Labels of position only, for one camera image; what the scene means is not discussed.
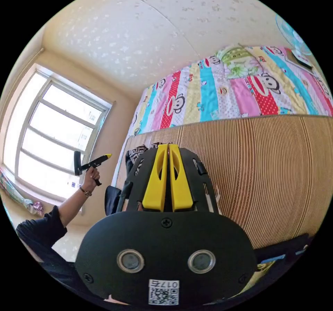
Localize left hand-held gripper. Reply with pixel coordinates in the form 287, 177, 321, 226
78, 154, 113, 187

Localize light blue fan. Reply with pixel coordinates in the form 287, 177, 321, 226
274, 13, 314, 70

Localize green floral pillow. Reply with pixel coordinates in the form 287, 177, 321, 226
215, 44, 259, 79

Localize person's left forearm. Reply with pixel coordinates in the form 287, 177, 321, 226
58, 185, 93, 228

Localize bed with quilt and mat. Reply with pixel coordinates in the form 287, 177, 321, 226
111, 44, 333, 252

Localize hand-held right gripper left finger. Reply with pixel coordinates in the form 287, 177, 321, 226
142, 144, 169, 211

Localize window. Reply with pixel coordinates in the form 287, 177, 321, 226
2, 65, 114, 200

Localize floral curtain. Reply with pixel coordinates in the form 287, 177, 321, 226
0, 169, 45, 217

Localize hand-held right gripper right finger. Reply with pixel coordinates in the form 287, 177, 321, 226
168, 144, 195, 211

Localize black long sleeve shirt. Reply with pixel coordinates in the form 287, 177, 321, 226
104, 142, 173, 216

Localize person's left hand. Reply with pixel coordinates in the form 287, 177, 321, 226
82, 167, 101, 191

